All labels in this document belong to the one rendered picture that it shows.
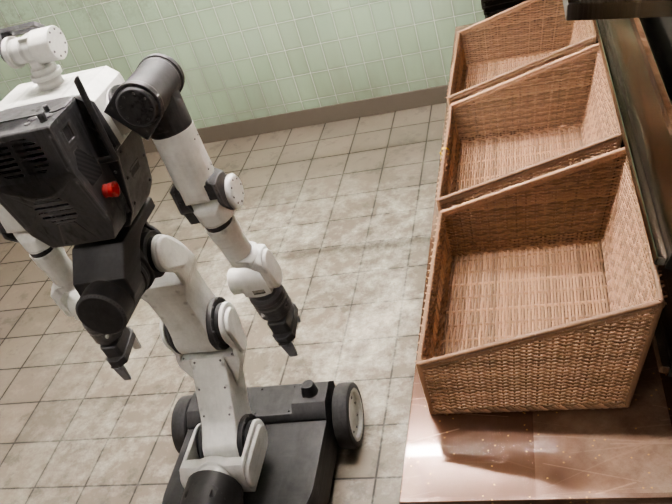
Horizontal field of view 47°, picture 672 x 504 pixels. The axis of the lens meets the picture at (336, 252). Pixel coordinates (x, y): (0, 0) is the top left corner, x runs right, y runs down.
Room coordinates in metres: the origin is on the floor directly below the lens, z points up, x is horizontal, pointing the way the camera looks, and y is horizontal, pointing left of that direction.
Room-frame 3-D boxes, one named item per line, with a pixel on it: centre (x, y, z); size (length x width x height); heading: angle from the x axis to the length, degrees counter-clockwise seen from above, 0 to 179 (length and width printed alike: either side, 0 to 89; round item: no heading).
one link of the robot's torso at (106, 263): (1.51, 0.47, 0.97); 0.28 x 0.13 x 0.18; 161
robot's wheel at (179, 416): (1.87, 0.62, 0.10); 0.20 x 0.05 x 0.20; 161
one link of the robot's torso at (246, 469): (1.52, 0.46, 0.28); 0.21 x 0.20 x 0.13; 161
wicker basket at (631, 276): (1.32, -0.40, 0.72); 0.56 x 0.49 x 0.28; 158
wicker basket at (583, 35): (2.44, -0.81, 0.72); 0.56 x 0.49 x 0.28; 158
